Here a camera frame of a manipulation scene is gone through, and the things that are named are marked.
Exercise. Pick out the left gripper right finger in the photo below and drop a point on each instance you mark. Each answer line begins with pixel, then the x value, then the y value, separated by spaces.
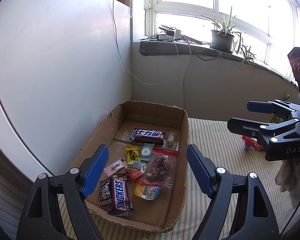
pixel 254 216

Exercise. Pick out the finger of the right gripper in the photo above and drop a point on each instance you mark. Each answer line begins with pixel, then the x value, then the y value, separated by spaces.
pixel 261 107
pixel 247 128

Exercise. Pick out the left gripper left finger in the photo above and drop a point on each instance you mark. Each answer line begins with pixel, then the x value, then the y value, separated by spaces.
pixel 41 216

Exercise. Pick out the black candy packet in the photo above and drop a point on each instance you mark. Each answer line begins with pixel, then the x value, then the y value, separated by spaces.
pixel 105 192

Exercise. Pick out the pink candy packet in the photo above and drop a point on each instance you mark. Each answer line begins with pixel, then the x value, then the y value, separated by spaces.
pixel 114 167

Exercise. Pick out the English-label Snickers bar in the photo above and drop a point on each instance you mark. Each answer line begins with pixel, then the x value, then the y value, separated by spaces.
pixel 121 205

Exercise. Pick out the red orange snack pouch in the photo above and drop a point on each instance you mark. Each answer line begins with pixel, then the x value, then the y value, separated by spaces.
pixel 135 169

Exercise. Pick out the yellow candy packet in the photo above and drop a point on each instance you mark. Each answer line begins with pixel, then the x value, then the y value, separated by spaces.
pixel 132 152

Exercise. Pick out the colourful jelly cup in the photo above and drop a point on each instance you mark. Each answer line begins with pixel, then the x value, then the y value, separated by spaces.
pixel 147 192

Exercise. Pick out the white mint candy packet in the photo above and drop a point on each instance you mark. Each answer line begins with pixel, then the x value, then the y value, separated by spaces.
pixel 146 152

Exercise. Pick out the clear green candy packet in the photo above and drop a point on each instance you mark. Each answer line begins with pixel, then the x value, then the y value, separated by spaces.
pixel 171 141

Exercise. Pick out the red-edged clear snack bag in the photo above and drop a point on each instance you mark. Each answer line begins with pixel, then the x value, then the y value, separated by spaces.
pixel 161 169

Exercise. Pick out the Chinese-label Snickers bar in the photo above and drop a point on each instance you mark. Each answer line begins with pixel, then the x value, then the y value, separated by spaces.
pixel 148 136

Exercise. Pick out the striped table cloth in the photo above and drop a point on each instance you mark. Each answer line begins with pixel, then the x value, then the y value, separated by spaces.
pixel 225 149

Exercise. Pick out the brown cardboard box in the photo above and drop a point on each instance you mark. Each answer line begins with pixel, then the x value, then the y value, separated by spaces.
pixel 161 214

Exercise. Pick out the potted spider plant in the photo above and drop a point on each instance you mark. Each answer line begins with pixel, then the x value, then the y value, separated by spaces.
pixel 227 38

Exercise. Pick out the power strip with adapters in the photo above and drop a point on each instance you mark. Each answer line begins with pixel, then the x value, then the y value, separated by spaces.
pixel 170 35

